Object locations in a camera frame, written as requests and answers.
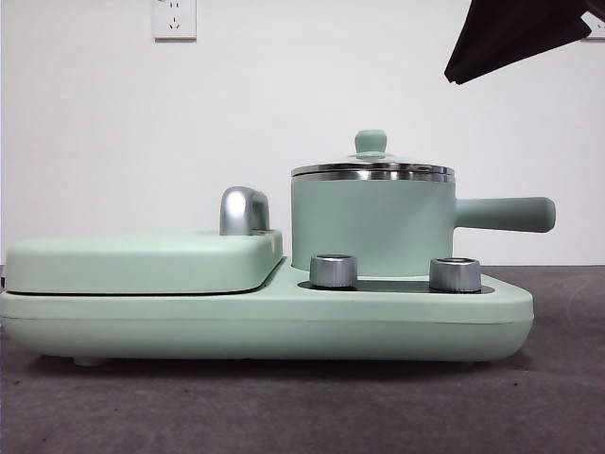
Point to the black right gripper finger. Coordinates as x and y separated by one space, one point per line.
510 38

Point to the glass lid with green knob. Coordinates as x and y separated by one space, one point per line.
371 142

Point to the silver control knob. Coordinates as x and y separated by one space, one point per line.
454 274
333 272

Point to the green breakfast machine base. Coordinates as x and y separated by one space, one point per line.
283 326

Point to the green hinged griddle cover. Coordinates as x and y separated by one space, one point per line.
132 265

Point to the white wall socket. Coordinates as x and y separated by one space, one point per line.
598 28
174 21

